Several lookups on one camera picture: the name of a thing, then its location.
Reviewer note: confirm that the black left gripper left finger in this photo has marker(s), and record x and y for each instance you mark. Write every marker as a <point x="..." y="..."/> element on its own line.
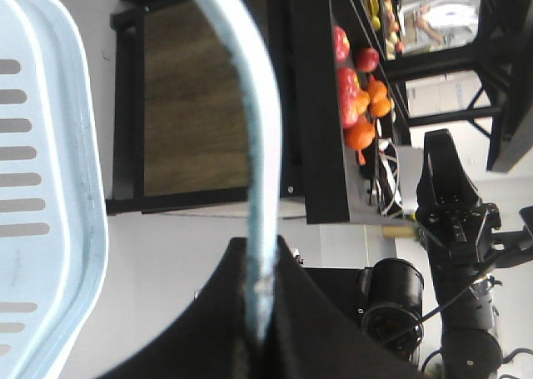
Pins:
<point x="208" y="339"/>

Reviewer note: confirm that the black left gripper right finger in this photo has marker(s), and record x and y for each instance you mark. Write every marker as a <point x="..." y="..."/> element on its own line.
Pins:
<point x="313" y="330"/>

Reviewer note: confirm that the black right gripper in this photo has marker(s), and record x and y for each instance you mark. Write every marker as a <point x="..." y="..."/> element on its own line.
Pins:
<point x="456" y="224"/>

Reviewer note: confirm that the light blue plastic basket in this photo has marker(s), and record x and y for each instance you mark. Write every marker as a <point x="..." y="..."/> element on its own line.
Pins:
<point x="54" y="240"/>

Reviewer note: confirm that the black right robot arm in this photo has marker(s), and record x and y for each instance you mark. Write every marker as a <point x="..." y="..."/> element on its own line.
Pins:
<point x="469" y="346"/>

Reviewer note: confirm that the black fruit display rack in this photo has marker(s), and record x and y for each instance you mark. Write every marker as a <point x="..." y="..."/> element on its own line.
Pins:
<point x="301" y="44"/>

